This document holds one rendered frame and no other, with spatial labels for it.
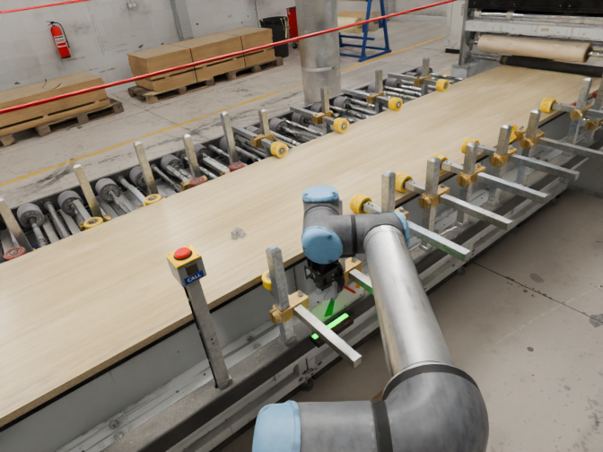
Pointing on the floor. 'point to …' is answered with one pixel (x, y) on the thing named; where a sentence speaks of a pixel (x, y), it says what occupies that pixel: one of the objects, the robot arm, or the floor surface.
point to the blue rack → (367, 37)
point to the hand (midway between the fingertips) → (334, 295)
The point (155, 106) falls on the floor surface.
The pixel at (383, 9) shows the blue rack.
